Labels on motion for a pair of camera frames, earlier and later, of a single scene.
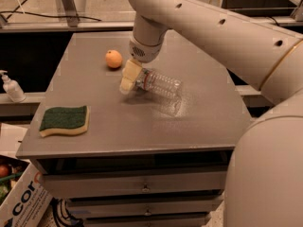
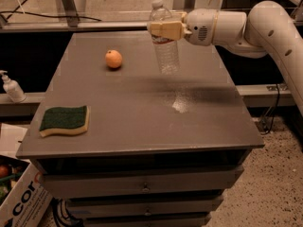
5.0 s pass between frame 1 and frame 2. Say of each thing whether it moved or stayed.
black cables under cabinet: stayed
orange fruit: stayed
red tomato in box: stayed
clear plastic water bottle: moved
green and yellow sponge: stayed
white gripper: moved
